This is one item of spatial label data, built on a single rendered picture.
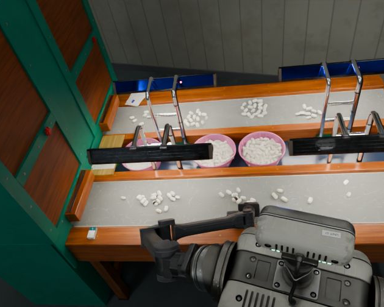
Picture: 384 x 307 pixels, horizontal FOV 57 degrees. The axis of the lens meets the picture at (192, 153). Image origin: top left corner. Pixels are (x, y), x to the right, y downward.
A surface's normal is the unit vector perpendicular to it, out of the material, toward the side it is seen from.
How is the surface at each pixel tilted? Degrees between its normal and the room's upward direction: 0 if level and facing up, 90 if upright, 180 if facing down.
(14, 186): 90
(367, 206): 0
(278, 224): 0
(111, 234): 0
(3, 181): 90
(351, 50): 90
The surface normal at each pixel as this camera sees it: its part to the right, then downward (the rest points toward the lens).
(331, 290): -0.15, -0.67
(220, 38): -0.34, 0.72
